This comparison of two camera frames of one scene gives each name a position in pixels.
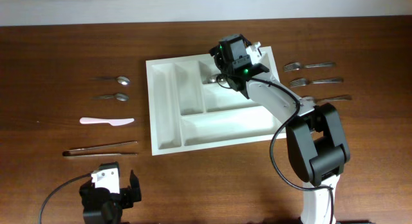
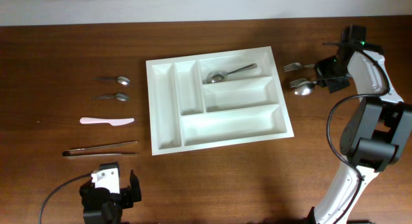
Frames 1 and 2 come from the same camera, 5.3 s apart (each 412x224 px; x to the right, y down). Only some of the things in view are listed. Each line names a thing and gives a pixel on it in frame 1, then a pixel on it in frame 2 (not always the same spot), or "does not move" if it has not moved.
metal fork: [297, 65] does not move
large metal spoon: [310, 100] → [304, 90]
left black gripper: [127, 200] does not move
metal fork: [304, 81] does not move
